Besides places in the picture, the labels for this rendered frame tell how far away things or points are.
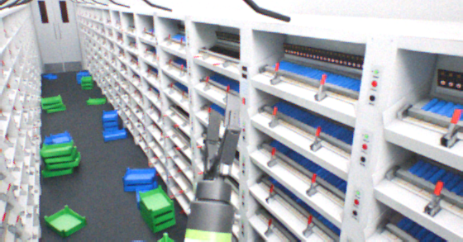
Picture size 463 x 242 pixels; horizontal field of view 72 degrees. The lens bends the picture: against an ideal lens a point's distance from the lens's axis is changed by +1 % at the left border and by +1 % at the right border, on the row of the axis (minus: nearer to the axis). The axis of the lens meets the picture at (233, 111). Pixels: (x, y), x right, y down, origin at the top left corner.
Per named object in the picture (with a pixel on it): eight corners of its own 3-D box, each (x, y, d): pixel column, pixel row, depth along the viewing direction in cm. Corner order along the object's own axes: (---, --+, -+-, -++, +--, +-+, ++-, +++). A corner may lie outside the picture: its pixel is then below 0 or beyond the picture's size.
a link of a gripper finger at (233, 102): (222, 126, 65) (224, 125, 64) (226, 95, 67) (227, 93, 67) (236, 129, 66) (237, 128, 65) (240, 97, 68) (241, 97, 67)
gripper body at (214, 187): (223, 203, 71) (227, 163, 74) (236, 203, 64) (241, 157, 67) (190, 199, 69) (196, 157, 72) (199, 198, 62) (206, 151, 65)
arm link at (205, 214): (187, 230, 59) (178, 226, 67) (245, 234, 62) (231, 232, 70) (192, 196, 61) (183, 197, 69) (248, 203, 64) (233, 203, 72)
